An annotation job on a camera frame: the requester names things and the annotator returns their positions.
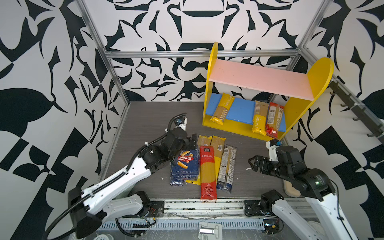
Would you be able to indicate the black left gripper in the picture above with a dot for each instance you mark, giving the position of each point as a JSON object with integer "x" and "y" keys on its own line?
{"x": 186, "y": 145}

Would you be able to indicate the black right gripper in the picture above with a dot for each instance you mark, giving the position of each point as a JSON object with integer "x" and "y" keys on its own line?
{"x": 262, "y": 167}

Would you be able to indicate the blue Barilla pasta box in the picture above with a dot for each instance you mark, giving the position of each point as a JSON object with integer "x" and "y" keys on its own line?
{"x": 185, "y": 167}

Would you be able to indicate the yellow spaghetti bag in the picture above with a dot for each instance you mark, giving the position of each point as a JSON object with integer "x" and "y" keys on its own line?
{"x": 260, "y": 118}
{"x": 218, "y": 144}
{"x": 222, "y": 109}
{"x": 203, "y": 141}

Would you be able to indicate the small red spaghetti bag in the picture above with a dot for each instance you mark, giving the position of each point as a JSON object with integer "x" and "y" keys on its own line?
{"x": 275, "y": 117}

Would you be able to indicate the yellow spaghetti bag front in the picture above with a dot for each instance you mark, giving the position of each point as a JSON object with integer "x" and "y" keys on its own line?
{"x": 260, "y": 118}

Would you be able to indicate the long red spaghetti bag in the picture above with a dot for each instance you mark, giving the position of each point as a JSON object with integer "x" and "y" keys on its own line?
{"x": 208, "y": 174}

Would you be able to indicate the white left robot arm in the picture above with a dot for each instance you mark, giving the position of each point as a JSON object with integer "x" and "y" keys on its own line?
{"x": 88, "y": 208}

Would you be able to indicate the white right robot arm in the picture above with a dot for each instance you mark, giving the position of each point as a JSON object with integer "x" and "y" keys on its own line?
{"x": 286, "y": 163}

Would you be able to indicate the yellow pink blue shelf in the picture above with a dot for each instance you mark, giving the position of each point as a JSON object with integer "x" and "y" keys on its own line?
{"x": 302, "y": 89}

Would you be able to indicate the clear white label spaghetti bag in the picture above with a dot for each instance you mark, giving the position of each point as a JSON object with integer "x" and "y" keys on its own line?
{"x": 227, "y": 169}

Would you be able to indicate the yellow spaghetti bag back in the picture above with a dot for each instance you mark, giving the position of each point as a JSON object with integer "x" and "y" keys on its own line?
{"x": 218, "y": 144}

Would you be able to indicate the white clock left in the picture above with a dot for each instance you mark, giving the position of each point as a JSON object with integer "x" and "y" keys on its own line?
{"x": 104, "y": 237}

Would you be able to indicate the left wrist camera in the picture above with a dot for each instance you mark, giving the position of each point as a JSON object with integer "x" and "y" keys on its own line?
{"x": 181, "y": 123}

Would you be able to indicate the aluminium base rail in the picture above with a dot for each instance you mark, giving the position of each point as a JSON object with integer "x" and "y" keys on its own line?
{"x": 200, "y": 209}

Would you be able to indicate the white latch bracket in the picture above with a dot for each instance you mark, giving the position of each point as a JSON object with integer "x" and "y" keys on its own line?
{"x": 210, "y": 231}

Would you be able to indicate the white cable duct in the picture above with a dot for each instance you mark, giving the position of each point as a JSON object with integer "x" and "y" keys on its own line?
{"x": 170, "y": 224}

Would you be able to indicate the aluminium cage frame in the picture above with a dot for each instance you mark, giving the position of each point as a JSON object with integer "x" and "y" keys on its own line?
{"x": 159, "y": 51}

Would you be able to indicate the black wall hook rail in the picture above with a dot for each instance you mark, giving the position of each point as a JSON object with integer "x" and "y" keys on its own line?
{"x": 361, "y": 110}

